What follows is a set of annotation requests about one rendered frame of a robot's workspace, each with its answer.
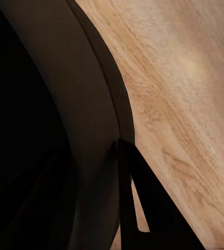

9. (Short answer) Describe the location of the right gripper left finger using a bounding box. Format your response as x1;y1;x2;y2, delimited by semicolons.
0;139;70;250

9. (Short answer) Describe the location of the cauldron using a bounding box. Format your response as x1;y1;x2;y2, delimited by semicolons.
0;0;135;250

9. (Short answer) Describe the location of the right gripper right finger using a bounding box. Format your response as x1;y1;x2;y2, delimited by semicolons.
117;139;205;250

